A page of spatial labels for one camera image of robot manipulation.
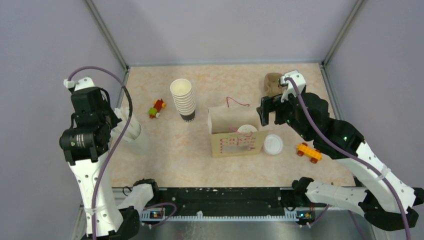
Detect grey slotted cable duct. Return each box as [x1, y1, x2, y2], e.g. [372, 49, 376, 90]
[139, 209, 299, 223]

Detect stack of white paper cups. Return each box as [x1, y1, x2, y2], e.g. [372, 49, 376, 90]
[169, 78, 196, 122]

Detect brown pulp cup carrier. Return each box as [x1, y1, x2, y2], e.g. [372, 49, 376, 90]
[264, 72, 285, 97]

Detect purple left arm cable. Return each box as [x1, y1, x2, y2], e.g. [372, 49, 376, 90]
[67, 66, 134, 240]

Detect stack of translucent lids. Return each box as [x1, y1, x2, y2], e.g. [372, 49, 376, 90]
[262, 134, 284, 156]

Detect cream Cakes paper bag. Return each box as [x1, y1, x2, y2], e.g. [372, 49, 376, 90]
[207, 103, 269, 158]

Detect red green toy block figure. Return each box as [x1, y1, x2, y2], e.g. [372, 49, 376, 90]
[148, 98, 167, 119]

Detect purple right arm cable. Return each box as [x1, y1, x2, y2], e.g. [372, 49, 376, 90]
[284, 76, 412, 240]

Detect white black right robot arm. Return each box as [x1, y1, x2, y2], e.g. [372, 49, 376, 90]
[256, 92, 424, 232]

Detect white plastic cup lid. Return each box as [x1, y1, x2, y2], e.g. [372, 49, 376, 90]
[237, 124, 258, 133]

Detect yellow toy car red wheels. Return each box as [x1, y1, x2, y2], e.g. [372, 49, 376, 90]
[296, 142, 323, 164]

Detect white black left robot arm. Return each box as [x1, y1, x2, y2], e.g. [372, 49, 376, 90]
[59, 86, 161, 240]

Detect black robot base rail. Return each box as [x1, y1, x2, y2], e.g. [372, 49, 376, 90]
[129, 177, 329, 218]

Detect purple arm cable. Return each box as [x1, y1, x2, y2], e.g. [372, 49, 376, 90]
[67, 66, 134, 240]
[284, 76, 412, 240]

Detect bundle of white paper straws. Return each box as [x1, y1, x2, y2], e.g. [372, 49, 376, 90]
[111, 107, 141, 142]

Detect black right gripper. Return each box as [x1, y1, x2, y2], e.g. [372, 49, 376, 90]
[257, 89, 312, 142]

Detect white straw holder cup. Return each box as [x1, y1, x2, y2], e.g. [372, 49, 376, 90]
[123, 123, 151, 156]

